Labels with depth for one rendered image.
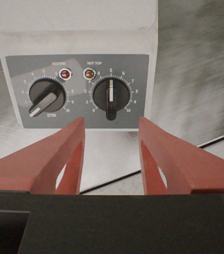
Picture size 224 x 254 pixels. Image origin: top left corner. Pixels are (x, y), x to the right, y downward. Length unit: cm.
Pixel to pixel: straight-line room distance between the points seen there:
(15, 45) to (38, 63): 2
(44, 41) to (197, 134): 18
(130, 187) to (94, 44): 16
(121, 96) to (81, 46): 5
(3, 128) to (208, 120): 23
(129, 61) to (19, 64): 9
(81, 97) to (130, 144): 8
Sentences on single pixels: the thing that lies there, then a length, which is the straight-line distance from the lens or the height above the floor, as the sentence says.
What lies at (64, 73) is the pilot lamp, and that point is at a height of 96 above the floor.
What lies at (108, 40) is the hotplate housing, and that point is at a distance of 18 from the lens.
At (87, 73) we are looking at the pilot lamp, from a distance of 18.
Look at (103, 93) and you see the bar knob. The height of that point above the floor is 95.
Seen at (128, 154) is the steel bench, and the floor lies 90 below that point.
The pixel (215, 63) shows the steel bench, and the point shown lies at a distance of 27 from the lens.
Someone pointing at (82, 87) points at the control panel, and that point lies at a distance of 19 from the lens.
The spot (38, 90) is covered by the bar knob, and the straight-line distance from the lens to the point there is 20.
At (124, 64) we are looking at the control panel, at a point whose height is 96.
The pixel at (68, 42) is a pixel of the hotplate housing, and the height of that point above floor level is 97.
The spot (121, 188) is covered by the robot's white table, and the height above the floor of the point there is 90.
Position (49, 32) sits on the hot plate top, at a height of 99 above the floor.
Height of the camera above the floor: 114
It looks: 85 degrees down
